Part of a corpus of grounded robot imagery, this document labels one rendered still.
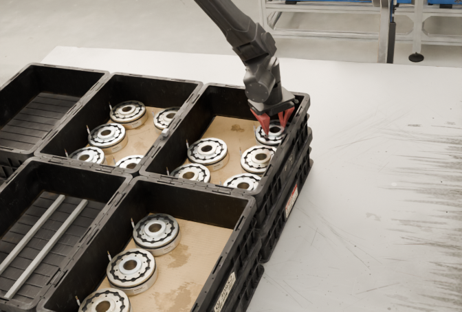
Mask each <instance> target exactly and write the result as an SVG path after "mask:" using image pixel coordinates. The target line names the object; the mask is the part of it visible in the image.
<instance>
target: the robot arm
mask: <svg viewBox="0 0 462 312"><path fill-rule="evenodd" d="M194 2H195V3H196V4H197V5H198V6H199V7H200V8H201V9H202V10H203V11H204V12H205V13H206V14H207V15H208V16H209V17H210V19H211V20H212V21H213V22H214V23H215V24H216V25H217V27H218V28H219V29H220V30H221V31H222V33H223V35H224V36H225V38H226V41H227V42H229V44H230V45H231V46H232V50H233V51H234V52H235V53H236V54H237V56H238V57H239V58H240V59H241V61H242V63H243V64H244V66H245V67H246V68H245V70H246V73H245V75H244V77H243V84H244V85H245V94H246V96H247V97H248V98H249V99H248V105H249V106H250V110H251V112H253V114H254V115H255V117H256V118H257V120H258V121H259V122H260V124H261V126H262V128H263V131H264V133H265V134H266V135H268V134H269V128H270V117H269V116H268V115H270V116H272V115H275V114H278V116H279V120H280V124H281V126H283V127H284V128H285V126H286V124H287V121H288V119H289V117H290V115H291V114H292V112H293V111H294V103H293V102H292V101H294V102H295V96H294V95H293V94H292V93H290V92H289V91H288V90H286V88H284V87H283V86H282V85H281V71H280V64H279V59H278V58H277V57H275V56H274V55H275V53H276V50H277V48H276V46H275V43H276V42H275V40H274V39H273V37H272V35H271V34H270V33H269V32H266V31H265V30H264V29H263V27H262V26H261V25H260V24H259V22H257V23H255V22H254V21H253V20H252V19H251V18H250V17H249V16H248V15H246V14H244V13H243V12H242V11H241V10H240V9H238V8H237V7H236V5H235V4H234V3H233V2H232V1H231V0H194ZM283 111H285V116H284V119H283ZM265 112H267V114H268V115H267V114H266V113H265Z"/></svg>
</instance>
